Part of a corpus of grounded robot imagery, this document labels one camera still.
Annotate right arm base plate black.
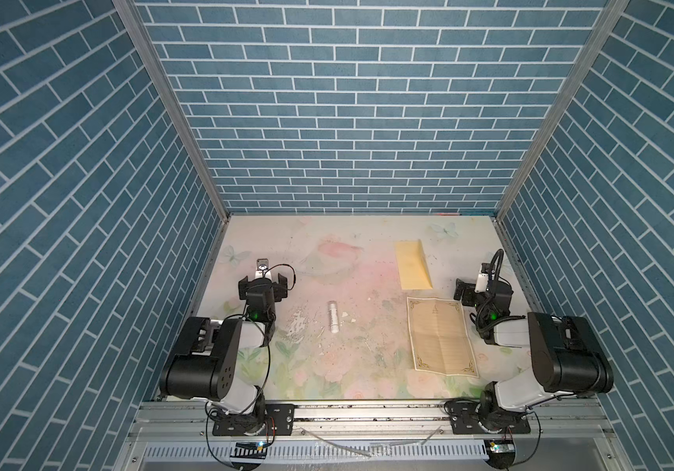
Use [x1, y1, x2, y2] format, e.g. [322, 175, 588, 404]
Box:
[443, 400, 531, 435]

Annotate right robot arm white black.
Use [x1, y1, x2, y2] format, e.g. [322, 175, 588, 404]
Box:
[445, 274, 614, 434]

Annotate left black camera cable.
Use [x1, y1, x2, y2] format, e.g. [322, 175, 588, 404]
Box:
[265, 263, 298, 292]

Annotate white glue stick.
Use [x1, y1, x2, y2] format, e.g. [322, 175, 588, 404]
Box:
[328, 301, 340, 334]

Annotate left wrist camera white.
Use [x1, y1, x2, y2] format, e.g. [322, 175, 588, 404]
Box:
[254, 258, 270, 279]

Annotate left controller board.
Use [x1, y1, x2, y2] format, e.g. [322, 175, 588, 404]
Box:
[230, 442, 269, 462]

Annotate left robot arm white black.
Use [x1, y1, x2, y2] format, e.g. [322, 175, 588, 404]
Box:
[159, 269, 290, 421]

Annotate yellow envelope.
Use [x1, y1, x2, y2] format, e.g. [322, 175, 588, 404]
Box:
[395, 239, 433, 290]

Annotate controller board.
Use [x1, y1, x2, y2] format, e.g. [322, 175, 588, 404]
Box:
[485, 440, 517, 456]
[230, 442, 269, 462]

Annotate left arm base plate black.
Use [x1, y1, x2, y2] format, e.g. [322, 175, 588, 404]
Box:
[209, 402, 296, 437]

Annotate beige letter paper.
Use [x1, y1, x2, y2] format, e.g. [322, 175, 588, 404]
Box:
[407, 298, 479, 378]

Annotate right controller board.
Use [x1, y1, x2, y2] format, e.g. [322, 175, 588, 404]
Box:
[485, 440, 517, 456]

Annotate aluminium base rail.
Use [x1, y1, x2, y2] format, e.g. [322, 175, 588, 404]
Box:
[115, 398, 631, 470]

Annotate right black corrugated cable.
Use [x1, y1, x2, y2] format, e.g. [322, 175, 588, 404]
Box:
[486, 248, 506, 281]

